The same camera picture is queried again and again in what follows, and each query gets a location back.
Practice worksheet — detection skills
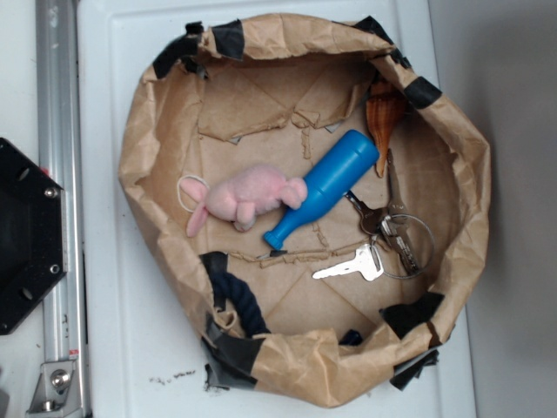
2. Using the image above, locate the brown paper bag bin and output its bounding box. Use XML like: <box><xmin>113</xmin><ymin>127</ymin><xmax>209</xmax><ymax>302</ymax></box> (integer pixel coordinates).
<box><xmin>118</xmin><ymin>13</ymin><xmax>491</xmax><ymax>408</ymax></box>

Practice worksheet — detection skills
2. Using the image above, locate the pink plush bunny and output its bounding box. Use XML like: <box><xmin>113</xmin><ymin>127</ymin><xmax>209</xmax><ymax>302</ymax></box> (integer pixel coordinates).
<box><xmin>178</xmin><ymin>165</ymin><xmax>308</xmax><ymax>238</ymax></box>

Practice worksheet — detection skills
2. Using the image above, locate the blue plastic bottle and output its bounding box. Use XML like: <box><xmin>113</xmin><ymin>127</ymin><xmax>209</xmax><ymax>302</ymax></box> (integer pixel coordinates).
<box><xmin>264</xmin><ymin>130</ymin><xmax>379</xmax><ymax>250</ymax></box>

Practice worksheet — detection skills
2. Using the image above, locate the silver flat key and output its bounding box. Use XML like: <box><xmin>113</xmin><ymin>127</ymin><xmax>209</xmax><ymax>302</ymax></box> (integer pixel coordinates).
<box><xmin>312</xmin><ymin>244</ymin><xmax>385</xmax><ymax>281</ymax></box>

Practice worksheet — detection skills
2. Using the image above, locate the bunch of metal keys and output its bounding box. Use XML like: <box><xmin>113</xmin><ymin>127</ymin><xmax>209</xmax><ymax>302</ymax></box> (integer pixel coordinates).
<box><xmin>345</xmin><ymin>149</ymin><xmax>420</xmax><ymax>279</ymax></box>

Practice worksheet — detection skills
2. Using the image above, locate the orange seashell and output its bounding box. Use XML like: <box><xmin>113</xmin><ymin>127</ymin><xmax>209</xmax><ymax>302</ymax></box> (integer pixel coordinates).
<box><xmin>366</xmin><ymin>78</ymin><xmax>407</xmax><ymax>178</ymax></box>

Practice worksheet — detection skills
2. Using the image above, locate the white plastic tray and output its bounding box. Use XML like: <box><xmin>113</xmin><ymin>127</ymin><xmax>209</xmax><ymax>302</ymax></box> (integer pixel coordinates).
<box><xmin>77</xmin><ymin>1</ymin><xmax>476</xmax><ymax>417</ymax></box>

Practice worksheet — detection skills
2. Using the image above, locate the wire key ring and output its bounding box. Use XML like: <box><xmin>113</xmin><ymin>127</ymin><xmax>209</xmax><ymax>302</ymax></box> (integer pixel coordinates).
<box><xmin>375</xmin><ymin>212</ymin><xmax>436</xmax><ymax>280</ymax></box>

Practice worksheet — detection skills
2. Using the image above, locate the dark blue rope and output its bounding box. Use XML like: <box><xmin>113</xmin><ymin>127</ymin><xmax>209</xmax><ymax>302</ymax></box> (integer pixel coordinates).
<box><xmin>211</xmin><ymin>270</ymin><xmax>363</xmax><ymax>347</ymax></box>

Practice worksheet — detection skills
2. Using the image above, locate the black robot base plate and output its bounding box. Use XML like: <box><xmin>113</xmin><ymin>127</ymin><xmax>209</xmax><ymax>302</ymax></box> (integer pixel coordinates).
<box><xmin>0</xmin><ymin>138</ymin><xmax>65</xmax><ymax>335</ymax></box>

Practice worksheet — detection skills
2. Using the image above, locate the metal corner bracket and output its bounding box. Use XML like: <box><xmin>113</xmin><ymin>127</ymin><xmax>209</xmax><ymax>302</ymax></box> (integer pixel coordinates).
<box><xmin>25</xmin><ymin>360</ymin><xmax>84</xmax><ymax>418</ymax></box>

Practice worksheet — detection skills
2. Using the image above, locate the aluminium rail profile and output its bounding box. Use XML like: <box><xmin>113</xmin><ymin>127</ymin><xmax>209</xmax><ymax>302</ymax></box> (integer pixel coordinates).
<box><xmin>36</xmin><ymin>1</ymin><xmax>92</xmax><ymax>417</ymax></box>

